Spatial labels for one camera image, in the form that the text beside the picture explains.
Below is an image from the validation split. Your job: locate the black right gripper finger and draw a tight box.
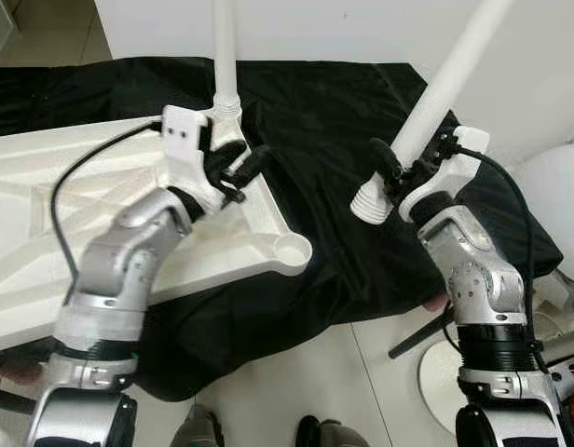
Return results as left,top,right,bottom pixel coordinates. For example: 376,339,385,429
369,138,403,181

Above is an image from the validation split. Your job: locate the white plastic table leg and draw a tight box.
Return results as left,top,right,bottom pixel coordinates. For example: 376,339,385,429
212,0,243,122
350,0,516,224

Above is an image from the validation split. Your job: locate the black cloth table cover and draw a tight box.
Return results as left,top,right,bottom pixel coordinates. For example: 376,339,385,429
0,56,565,403

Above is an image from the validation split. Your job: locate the dark metal table leg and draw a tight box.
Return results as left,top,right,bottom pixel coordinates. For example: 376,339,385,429
388,315,453,360

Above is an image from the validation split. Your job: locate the white round stand base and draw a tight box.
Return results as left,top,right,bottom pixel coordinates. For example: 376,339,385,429
416,346,476,439

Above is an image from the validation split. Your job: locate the white stand pole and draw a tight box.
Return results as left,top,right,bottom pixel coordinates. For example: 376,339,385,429
539,326,574,366

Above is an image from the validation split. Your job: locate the black right robot foot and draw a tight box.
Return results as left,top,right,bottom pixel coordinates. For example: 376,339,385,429
294,414,372,447

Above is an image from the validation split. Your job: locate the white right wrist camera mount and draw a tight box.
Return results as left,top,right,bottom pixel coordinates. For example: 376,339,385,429
399,126,491,223

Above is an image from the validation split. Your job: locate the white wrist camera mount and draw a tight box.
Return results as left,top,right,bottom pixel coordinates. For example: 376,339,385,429
161,104,249,213
399,126,491,223

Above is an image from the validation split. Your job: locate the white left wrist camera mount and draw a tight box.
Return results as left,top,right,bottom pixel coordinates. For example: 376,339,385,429
161,104,249,213

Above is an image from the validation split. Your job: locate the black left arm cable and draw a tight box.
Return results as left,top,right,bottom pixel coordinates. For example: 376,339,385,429
48,118,167,280

